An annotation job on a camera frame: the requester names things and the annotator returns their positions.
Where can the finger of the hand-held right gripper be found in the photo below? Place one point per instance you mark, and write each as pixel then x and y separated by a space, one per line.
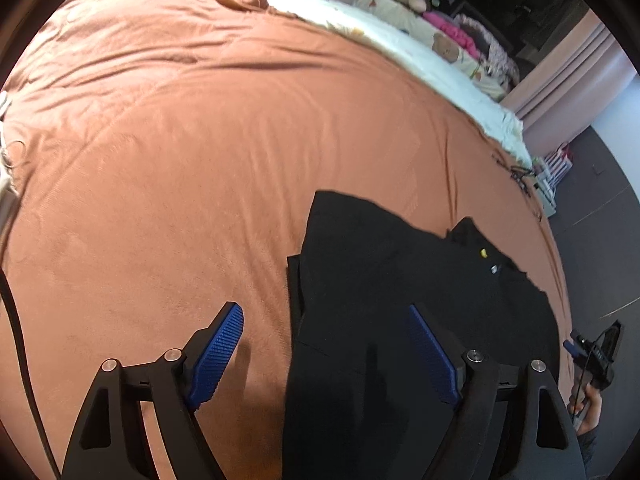
pixel 570 347

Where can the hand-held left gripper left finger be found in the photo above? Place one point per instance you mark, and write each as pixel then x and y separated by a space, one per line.
pixel 215 355

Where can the person's right hand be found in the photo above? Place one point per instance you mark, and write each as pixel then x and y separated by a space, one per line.
pixel 590 405

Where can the black long-sleeved shirt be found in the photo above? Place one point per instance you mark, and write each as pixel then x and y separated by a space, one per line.
pixel 360 270

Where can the pink cloth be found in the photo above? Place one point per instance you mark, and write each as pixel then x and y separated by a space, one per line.
pixel 450 27

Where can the pink striped gift bag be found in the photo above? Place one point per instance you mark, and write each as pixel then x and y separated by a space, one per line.
pixel 560 160

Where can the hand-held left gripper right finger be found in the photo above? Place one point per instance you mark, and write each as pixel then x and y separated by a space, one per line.
pixel 432 350

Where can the pink curtain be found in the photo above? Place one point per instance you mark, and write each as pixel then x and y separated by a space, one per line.
pixel 565 85

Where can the orange-brown bed blanket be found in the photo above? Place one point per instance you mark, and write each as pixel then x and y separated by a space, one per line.
pixel 175 160

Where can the bear print bedding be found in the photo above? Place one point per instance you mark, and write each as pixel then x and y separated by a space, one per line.
pixel 435 45

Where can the white quilt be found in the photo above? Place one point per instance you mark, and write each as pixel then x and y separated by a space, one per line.
pixel 400 45

